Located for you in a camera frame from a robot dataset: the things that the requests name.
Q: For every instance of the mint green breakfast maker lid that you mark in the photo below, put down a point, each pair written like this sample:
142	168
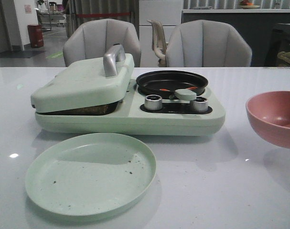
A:
86	83

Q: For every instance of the white bread slice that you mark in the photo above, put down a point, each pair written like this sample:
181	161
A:
92	110

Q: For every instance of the mint green breakfast maker base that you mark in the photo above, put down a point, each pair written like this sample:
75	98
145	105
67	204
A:
129	119

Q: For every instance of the left silver control knob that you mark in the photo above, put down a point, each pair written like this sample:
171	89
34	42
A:
153	102

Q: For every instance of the silver control knob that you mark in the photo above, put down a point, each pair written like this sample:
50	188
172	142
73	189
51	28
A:
153	102
199	105

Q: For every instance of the black round frying pan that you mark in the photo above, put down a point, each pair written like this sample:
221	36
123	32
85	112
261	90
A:
151	82

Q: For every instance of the right silver control knob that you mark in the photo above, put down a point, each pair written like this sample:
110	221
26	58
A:
199	105

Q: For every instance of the beige plastic chair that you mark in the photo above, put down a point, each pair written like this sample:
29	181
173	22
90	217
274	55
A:
159	44

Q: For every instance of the mint green round plate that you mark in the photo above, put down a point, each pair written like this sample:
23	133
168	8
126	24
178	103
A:
94	175

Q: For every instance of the right grey upholstered chair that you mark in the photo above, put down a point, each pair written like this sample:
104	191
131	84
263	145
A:
204	43

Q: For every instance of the grey upholstered chair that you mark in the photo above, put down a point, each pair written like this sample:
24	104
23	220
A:
204	43
92	39

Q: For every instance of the left grey upholstered chair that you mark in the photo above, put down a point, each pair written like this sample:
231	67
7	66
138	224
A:
92	39

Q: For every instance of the white cabinet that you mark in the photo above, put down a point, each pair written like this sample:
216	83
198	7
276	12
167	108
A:
168	12

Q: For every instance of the pink bowl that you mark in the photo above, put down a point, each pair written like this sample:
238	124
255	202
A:
269	116

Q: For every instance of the red trash bin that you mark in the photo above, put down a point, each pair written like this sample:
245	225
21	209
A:
35	35

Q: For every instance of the dark counter with white top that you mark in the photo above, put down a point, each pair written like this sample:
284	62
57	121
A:
254	25

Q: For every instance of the fruit plate on counter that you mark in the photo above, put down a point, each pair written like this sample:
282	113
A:
245	4

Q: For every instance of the dark armchair at right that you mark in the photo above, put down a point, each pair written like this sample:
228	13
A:
279	42

